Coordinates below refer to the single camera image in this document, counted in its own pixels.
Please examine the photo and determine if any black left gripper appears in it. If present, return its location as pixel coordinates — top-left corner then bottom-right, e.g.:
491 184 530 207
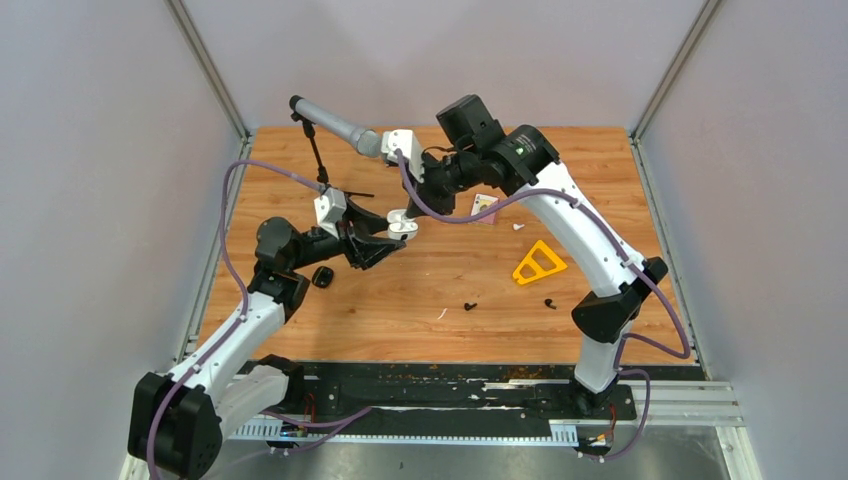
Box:
289 194 405 271

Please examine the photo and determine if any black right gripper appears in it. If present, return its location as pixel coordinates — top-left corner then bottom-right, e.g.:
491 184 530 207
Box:
401 146 481 217

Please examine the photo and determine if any white gold earbud charging case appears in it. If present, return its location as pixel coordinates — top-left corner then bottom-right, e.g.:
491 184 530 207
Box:
386 209 419 241

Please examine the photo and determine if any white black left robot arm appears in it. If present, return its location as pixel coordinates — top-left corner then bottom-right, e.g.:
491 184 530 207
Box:
128 194 417 479

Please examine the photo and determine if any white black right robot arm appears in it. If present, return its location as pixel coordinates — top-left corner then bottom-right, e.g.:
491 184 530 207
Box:
381 94 668 418

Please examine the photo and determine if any black earbud case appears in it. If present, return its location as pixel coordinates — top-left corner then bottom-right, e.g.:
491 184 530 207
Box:
311 266 335 289

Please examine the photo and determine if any grey microphone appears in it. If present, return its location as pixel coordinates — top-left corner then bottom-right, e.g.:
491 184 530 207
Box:
289 95 381 158

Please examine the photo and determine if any yellow triangular plastic piece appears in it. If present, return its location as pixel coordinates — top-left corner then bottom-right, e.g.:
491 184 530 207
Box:
512 240 568 285

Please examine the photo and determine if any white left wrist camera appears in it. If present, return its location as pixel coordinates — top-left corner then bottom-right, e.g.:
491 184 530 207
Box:
313 188 347 239

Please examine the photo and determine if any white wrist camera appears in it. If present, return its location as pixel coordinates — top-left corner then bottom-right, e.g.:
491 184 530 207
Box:
380 129 424 183
313 188 347 239

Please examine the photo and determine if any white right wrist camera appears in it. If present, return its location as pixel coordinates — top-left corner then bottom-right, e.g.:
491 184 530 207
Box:
380 129 424 183

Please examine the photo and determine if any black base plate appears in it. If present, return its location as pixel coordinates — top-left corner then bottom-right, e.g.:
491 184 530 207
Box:
270 362 638 439

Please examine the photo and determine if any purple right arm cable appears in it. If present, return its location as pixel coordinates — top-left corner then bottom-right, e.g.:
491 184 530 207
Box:
394 148 693 463

